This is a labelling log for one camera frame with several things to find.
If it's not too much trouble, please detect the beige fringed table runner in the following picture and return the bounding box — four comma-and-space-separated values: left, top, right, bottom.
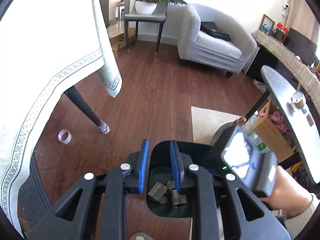
252, 30, 320, 112

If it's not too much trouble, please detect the grey fabric armchair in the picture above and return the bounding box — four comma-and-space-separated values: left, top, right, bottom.
177, 3, 257, 76

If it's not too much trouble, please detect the wooden storage box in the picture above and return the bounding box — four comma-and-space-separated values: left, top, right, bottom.
253, 101, 294, 162

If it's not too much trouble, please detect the white security camera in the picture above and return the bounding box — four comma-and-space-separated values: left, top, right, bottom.
282, 3, 290, 13

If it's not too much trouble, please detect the grey dining chair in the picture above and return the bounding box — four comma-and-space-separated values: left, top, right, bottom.
124, 0, 168, 57

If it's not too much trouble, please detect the dark green trash bin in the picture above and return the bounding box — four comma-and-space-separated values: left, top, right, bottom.
145, 140, 233, 218

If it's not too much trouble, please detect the white cardboard box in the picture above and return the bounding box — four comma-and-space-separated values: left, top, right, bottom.
148, 182, 168, 202

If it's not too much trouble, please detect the small blue globe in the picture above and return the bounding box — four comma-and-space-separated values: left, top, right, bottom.
263, 24, 270, 34

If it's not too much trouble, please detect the framed picture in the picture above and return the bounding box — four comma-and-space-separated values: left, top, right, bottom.
259, 14, 275, 36

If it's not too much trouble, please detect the black bag on armchair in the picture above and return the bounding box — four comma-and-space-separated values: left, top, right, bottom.
200, 22, 231, 42

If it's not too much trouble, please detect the person's right hand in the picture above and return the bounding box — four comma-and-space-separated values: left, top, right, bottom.
259, 165, 312, 218

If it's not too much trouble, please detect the pale green patterned tablecloth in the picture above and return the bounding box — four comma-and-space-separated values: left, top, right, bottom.
1, 0, 122, 234

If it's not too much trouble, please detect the cardboard box on floor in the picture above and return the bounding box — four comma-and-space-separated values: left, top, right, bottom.
110, 32, 136, 51

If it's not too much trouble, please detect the beige rug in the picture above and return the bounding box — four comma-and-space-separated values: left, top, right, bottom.
191, 106, 240, 145

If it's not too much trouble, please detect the grey striped floor mat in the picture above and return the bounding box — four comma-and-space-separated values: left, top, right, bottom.
18, 154, 52, 228

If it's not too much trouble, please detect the brown paper tape roll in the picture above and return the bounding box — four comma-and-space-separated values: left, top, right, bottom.
291, 91, 305, 109

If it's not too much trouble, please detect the potted green bonsai plant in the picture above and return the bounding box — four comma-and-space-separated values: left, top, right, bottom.
135, 0, 187, 15

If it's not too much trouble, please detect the red paper decoration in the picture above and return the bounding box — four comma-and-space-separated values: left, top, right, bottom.
276, 22, 289, 34

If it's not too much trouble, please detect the round grey marble coffee table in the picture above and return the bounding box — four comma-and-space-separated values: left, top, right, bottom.
224, 66, 319, 184

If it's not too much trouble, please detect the black monitor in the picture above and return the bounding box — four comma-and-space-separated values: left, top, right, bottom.
283, 28, 319, 66

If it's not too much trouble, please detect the black dining table leg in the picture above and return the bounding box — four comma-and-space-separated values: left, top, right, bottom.
64, 86, 110, 134

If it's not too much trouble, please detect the clear tape roll on floor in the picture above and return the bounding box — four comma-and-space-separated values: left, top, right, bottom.
57, 129, 72, 145

